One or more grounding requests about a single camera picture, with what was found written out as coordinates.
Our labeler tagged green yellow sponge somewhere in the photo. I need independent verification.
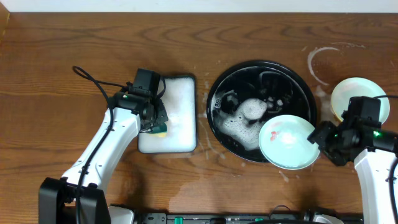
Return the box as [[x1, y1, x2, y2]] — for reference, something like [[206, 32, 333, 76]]
[[149, 123, 167, 138]]

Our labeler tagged yellow plate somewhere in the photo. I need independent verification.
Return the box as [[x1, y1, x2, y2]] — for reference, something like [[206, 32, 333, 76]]
[[330, 103, 342, 123]]

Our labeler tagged mint green plate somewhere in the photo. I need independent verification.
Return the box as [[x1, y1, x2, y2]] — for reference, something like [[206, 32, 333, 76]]
[[259, 115, 320, 170], [330, 77, 386, 121]]

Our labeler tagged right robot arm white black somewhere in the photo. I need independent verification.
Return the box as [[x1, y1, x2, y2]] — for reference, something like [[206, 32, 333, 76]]
[[307, 121, 397, 223]]

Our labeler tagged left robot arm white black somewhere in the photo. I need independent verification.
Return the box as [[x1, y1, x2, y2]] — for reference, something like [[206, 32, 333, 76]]
[[39, 91, 168, 223]]

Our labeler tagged round black tray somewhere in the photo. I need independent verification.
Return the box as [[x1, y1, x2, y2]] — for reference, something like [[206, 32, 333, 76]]
[[206, 60, 318, 162]]

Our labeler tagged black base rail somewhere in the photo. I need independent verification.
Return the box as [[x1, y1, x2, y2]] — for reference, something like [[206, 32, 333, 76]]
[[105, 205, 364, 224]]

